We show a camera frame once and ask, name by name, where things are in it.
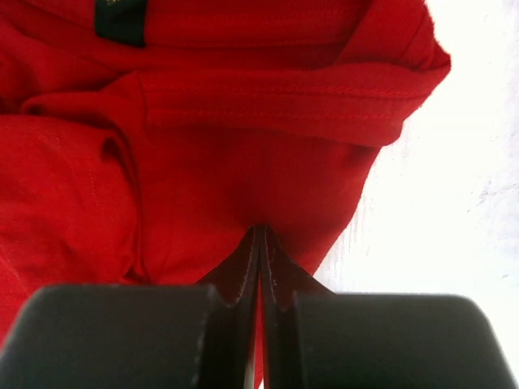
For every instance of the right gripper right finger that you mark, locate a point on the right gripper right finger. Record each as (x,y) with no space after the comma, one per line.
(315,338)

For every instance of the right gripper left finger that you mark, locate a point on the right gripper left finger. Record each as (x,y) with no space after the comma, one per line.
(113,336)

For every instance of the red t shirt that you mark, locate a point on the red t shirt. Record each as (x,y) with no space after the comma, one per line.
(140,140)

